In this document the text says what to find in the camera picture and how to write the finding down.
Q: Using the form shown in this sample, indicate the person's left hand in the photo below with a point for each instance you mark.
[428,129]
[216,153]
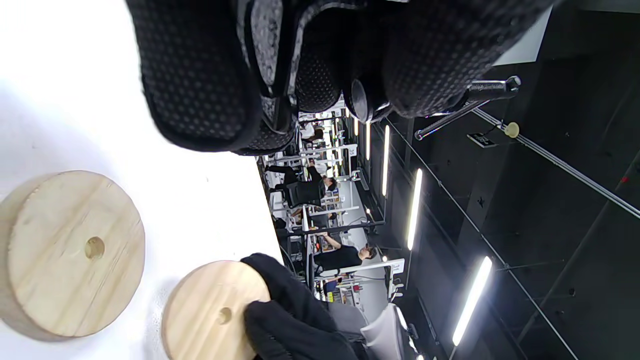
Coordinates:
[200,75]

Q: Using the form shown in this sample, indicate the person's right hand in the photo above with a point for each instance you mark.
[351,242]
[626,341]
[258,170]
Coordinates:
[290,325]

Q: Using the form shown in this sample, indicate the round wooden disc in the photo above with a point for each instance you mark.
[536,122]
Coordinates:
[70,260]
[205,310]

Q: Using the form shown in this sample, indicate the ceiling light bar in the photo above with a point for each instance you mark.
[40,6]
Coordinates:
[472,300]
[385,160]
[414,210]
[368,140]

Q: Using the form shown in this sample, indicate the dark ceiling sign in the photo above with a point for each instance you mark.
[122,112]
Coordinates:
[482,140]

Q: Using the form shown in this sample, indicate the round ceiling sensor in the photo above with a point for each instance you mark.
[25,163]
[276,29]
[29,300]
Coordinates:
[511,130]

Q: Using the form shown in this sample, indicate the metal ceiling rail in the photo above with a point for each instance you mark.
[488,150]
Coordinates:
[560,162]

